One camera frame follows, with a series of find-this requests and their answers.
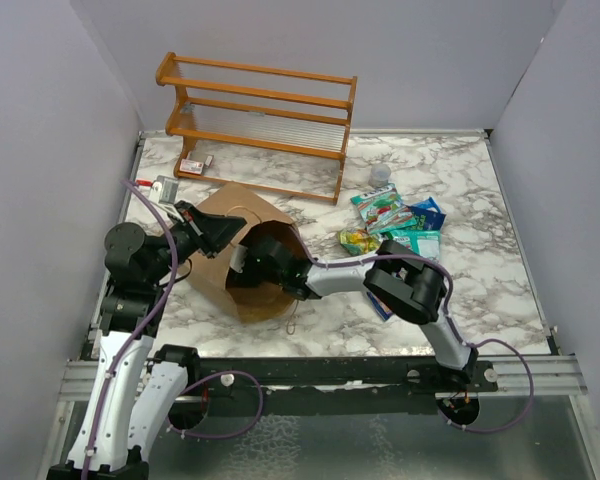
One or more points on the teal white snack packet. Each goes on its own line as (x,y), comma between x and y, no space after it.
(423,243)

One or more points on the wooden shelf rack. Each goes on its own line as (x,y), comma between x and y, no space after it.
(255,117)

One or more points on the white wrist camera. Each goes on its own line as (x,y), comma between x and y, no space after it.
(238,258)
(161,191)

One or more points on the green red candy packet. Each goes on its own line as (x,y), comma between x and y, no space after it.
(383,210)

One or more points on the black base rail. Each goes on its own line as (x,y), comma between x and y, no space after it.
(247,387)

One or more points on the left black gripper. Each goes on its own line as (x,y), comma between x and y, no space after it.
(211,232)

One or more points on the yellow green candy packet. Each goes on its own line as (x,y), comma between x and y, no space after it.
(358,241)

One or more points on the small red white box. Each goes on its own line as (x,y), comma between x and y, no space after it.
(196,164)

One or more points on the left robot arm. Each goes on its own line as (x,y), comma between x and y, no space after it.
(123,418)

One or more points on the blue salt vinegar chips bag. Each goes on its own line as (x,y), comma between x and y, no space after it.
(428,215)

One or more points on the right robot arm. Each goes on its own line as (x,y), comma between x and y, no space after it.
(416,289)

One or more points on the small clear plastic cup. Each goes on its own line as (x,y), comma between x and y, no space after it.
(379,175)

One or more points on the blue sweet chilli chips bag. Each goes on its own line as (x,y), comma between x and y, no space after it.
(382,310)

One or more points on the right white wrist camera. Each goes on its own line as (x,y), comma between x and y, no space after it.
(238,258)

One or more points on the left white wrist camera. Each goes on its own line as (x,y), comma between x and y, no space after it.
(161,191)

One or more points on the brown paper bag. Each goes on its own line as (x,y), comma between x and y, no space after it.
(245,291)

